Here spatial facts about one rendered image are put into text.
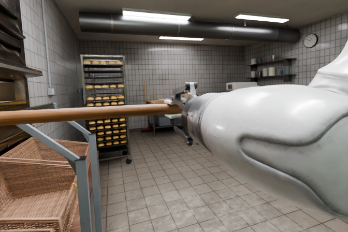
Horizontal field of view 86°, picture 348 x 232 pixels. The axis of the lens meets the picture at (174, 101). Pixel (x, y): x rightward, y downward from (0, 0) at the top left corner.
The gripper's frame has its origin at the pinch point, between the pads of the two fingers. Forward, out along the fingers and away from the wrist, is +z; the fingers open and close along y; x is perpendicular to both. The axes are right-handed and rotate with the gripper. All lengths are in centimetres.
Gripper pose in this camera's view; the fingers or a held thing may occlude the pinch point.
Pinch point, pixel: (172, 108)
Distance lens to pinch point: 50.9
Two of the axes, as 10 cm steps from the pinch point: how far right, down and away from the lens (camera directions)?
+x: 9.5, -0.6, 3.1
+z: -3.1, -0.5, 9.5
